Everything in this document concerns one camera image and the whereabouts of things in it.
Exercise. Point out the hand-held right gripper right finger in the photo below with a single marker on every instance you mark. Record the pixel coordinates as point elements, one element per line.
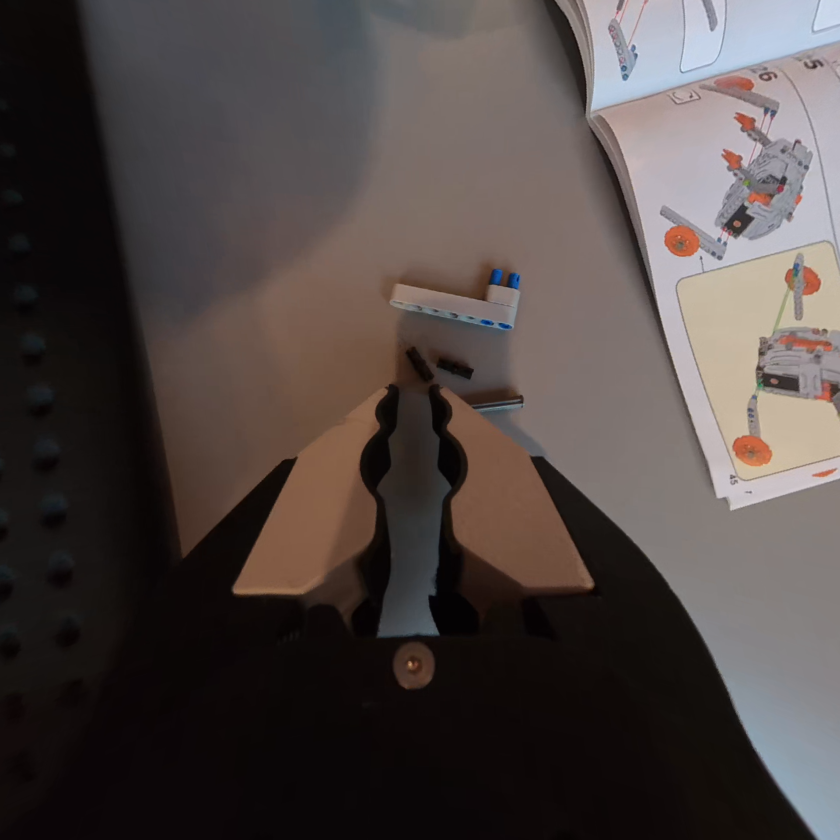
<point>518,525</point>

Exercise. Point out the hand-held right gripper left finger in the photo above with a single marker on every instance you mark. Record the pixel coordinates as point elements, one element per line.
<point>315,525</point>

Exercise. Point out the short black connector pin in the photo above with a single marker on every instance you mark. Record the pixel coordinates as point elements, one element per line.
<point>455,368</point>
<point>418,363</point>

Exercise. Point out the grey L-beam with blue pins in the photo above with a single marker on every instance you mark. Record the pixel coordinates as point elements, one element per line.
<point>446,305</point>

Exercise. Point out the grey desk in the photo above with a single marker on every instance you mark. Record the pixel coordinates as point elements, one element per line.
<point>262,262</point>

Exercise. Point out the thin dark axle rod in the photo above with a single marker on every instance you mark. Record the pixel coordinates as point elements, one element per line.
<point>502,402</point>

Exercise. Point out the black studded pad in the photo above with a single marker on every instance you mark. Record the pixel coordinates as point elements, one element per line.
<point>39,328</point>

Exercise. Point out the open instruction booklet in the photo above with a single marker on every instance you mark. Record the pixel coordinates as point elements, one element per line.
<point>722,164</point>

